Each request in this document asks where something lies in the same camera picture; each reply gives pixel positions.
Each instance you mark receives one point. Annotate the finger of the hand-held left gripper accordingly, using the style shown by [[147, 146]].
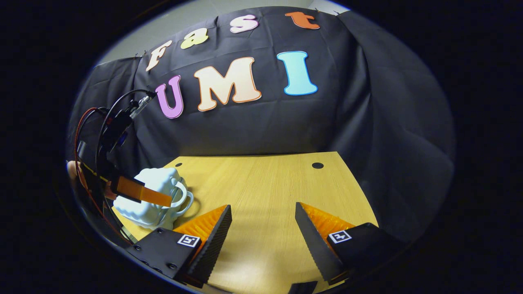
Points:
[[151, 195]]

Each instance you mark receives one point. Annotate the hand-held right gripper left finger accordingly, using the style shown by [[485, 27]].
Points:
[[212, 245]]

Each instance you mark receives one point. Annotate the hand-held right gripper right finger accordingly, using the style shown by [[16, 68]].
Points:
[[314, 245]]

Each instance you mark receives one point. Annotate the light blue suitcase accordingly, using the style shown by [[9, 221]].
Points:
[[157, 179]]

